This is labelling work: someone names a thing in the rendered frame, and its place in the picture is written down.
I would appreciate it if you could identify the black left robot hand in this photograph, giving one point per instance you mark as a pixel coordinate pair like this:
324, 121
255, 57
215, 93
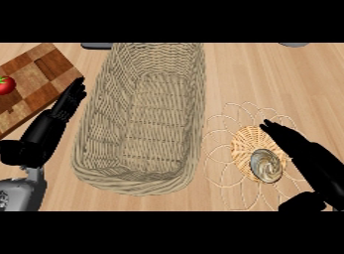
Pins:
42, 135

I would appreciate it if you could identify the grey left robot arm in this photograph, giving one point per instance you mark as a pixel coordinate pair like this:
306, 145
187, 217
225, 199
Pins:
14, 193

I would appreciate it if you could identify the red tomato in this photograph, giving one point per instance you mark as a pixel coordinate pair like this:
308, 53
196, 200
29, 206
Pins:
2, 85

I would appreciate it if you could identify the grey rounded object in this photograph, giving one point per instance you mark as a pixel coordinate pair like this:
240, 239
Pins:
293, 44

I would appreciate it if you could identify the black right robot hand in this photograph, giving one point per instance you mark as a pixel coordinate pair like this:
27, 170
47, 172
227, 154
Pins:
315, 162

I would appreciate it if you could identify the cupcake with pale frosting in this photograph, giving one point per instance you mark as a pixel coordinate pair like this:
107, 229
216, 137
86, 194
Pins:
265, 165

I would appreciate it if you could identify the checkered wooden cutting board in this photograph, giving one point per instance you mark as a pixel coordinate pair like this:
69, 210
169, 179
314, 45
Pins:
26, 89

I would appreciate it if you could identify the round wicker placemat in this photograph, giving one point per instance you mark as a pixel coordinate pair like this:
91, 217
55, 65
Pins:
247, 155

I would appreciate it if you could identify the beige wicker basket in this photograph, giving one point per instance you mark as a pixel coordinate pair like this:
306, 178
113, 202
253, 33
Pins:
140, 115

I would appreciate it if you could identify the dark grey flat object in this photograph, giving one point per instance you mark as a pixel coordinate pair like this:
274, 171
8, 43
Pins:
97, 45

